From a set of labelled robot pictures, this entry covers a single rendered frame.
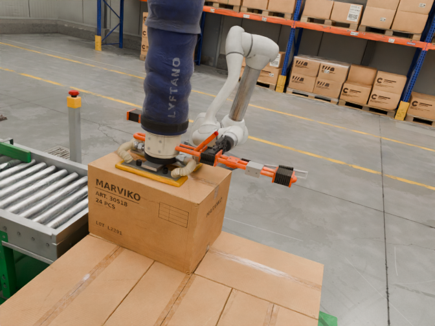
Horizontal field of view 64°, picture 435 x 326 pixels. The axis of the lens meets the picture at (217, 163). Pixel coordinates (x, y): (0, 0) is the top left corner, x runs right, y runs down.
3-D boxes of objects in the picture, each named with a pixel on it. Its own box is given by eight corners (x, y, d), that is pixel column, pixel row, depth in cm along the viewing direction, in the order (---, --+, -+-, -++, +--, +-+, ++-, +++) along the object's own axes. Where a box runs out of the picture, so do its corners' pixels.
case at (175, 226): (88, 231, 183) (87, 163, 167) (133, 199, 218) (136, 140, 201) (189, 275, 165) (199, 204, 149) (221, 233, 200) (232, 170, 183)
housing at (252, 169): (244, 174, 157) (245, 165, 156) (248, 169, 163) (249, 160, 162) (259, 178, 156) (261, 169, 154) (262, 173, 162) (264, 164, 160)
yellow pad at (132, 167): (114, 167, 167) (114, 158, 164) (126, 160, 175) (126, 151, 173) (178, 187, 158) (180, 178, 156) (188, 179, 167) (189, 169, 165)
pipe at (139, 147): (117, 159, 167) (117, 148, 164) (144, 143, 189) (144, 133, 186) (181, 179, 159) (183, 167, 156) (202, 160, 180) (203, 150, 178)
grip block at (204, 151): (197, 162, 162) (199, 151, 159) (205, 155, 170) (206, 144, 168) (214, 167, 160) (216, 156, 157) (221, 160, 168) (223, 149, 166)
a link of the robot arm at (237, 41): (230, 49, 192) (252, 54, 197) (230, 19, 196) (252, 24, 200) (221, 59, 204) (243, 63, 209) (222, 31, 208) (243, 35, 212)
